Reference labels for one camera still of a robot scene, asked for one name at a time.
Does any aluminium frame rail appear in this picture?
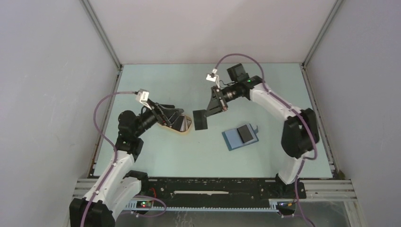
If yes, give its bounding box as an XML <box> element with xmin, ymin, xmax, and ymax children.
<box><xmin>64</xmin><ymin>178</ymin><xmax>367</xmax><ymax>227</ymax></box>

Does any blue card holder wallet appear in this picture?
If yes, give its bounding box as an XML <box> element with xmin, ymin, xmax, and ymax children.
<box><xmin>222</xmin><ymin>123</ymin><xmax>259</xmax><ymax>151</ymax></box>

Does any black credit card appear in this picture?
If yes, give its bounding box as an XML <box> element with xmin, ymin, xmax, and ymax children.
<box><xmin>236</xmin><ymin>124</ymin><xmax>254</xmax><ymax>144</ymax></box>
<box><xmin>192</xmin><ymin>110</ymin><xmax>208</xmax><ymax>131</ymax></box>

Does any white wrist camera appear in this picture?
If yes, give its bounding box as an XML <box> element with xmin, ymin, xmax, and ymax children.
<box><xmin>136</xmin><ymin>89</ymin><xmax>149</xmax><ymax>106</ymax></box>
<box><xmin>206</xmin><ymin>73</ymin><xmax>220</xmax><ymax>87</ymax></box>

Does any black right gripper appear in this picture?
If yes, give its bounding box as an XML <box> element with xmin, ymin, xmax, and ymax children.
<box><xmin>205</xmin><ymin>83</ymin><xmax>240</xmax><ymax>117</ymax></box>

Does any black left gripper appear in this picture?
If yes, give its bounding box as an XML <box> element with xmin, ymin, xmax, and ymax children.
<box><xmin>134</xmin><ymin>99</ymin><xmax>183</xmax><ymax>138</ymax></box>

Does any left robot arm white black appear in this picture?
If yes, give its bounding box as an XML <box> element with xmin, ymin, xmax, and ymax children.
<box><xmin>69</xmin><ymin>103</ymin><xmax>184</xmax><ymax>227</ymax></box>

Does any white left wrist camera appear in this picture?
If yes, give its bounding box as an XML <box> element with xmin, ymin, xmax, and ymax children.
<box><xmin>136</xmin><ymin>89</ymin><xmax>149</xmax><ymax>106</ymax></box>

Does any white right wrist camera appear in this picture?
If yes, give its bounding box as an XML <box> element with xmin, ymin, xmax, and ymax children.
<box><xmin>206</xmin><ymin>73</ymin><xmax>220</xmax><ymax>87</ymax></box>

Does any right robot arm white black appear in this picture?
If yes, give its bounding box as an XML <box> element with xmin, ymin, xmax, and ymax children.
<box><xmin>193</xmin><ymin>64</ymin><xmax>320</xmax><ymax>198</ymax></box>

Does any beige oval card tray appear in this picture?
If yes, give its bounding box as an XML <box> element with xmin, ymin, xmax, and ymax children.
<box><xmin>158</xmin><ymin>114</ymin><xmax>193</xmax><ymax>135</ymax></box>

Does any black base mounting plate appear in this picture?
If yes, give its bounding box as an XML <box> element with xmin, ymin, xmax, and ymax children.
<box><xmin>140</xmin><ymin>177</ymin><xmax>306</xmax><ymax>209</ymax></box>

